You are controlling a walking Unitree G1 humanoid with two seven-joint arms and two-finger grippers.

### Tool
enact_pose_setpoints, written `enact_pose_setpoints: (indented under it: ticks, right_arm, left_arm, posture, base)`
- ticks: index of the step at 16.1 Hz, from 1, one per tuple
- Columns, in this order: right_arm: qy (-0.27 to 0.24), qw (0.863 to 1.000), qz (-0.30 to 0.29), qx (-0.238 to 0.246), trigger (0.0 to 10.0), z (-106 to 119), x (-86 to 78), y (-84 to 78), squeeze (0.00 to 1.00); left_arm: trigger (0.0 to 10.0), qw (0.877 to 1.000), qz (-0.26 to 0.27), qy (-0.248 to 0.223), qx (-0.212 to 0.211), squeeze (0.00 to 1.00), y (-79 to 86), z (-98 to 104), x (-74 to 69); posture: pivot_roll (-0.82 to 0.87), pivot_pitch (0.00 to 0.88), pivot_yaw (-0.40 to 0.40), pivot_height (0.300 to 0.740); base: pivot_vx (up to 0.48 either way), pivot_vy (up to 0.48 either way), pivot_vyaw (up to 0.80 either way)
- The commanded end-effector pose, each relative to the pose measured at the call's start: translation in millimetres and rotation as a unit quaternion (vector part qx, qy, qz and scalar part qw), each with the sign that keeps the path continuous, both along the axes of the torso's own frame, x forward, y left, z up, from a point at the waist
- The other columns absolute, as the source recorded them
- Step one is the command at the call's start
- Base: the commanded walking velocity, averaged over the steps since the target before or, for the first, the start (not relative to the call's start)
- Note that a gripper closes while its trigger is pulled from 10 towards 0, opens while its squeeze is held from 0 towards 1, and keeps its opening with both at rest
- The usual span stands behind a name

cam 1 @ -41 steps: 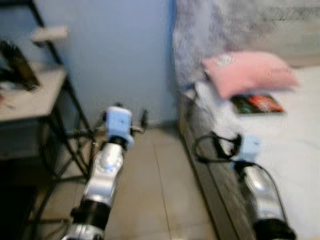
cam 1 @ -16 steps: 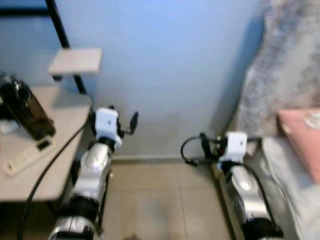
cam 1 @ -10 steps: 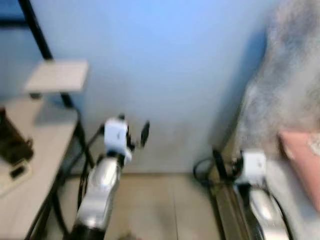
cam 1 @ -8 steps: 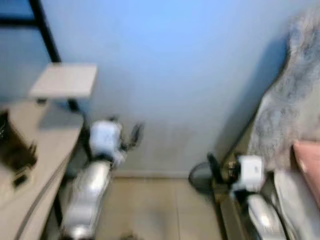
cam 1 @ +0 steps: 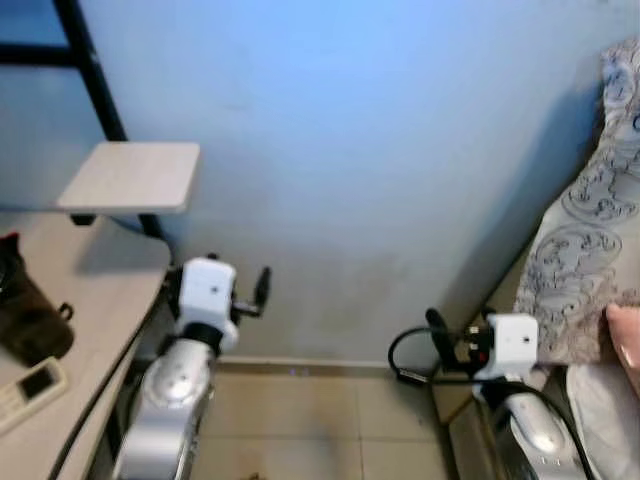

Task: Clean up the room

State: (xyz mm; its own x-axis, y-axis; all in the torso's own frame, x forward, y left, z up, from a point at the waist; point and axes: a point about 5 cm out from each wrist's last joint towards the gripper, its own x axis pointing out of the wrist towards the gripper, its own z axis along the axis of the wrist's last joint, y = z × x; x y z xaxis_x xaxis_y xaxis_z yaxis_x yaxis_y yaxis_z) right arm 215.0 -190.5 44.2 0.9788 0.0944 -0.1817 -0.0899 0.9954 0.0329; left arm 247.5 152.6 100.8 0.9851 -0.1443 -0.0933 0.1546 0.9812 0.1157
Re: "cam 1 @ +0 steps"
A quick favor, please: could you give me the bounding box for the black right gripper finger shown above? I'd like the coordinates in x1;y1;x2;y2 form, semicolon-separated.
424;307;458;367

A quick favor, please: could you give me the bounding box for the pink plush pillow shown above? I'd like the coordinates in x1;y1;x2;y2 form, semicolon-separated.
606;303;640;397

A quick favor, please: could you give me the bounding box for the light wooden desk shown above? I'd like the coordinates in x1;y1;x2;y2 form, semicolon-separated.
0;210;173;480

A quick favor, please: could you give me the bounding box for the white quilted mattress pad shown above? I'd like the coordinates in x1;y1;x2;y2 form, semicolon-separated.
564;360;640;480

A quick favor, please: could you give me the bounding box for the floral patterned headboard fabric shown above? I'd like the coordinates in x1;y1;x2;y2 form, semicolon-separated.
514;40;640;367

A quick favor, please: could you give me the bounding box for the small light wooden shelf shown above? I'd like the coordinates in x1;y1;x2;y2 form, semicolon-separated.
56;141;202;215

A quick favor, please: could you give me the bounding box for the dark brown bag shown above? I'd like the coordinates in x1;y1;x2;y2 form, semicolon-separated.
0;231;77;367

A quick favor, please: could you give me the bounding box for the white remote control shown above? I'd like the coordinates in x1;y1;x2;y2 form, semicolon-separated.
0;357;70;434

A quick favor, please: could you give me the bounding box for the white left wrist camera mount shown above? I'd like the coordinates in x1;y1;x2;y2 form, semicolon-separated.
177;257;239;351

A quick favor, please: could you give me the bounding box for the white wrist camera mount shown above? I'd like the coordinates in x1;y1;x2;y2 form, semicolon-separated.
474;313;542;382
177;257;239;351

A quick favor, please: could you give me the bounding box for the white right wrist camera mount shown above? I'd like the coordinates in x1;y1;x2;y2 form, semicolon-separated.
474;313;542;382

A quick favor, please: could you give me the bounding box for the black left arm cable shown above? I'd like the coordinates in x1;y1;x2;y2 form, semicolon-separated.
48;288;183;480

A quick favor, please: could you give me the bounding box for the black metal frame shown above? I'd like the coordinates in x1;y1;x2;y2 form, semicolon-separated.
0;0;167;241

